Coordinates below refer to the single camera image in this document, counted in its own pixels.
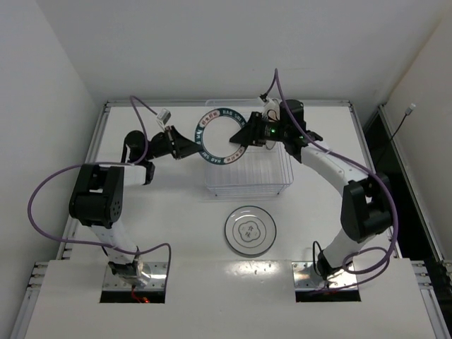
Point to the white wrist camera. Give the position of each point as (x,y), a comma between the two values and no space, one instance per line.
(271,110)
(163,117)

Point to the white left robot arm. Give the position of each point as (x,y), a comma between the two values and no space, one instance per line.
(97,198)

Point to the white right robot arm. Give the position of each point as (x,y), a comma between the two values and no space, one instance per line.
(367,207)

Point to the orange sunburst plate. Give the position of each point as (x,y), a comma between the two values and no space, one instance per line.
(270,145)

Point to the white plate with flower emblem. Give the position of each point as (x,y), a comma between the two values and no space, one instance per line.
(250,231)

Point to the green rimmed white plate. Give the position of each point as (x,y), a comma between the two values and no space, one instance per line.
(213,133)

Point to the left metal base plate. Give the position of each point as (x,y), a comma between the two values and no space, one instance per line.
(155,274)

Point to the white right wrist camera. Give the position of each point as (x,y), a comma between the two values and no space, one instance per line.
(271,110)

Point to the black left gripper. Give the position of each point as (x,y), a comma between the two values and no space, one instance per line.
(173,142)

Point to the white wire dish rack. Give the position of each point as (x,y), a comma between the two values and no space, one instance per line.
(258,173)

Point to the metal base plate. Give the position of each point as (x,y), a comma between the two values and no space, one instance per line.
(305,278)
(155,274)

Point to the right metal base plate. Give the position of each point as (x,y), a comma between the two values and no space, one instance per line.
(305,278)

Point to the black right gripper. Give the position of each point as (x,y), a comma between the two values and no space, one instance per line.
(253,128)

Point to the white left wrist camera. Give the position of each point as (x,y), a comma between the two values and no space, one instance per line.
(163,117)

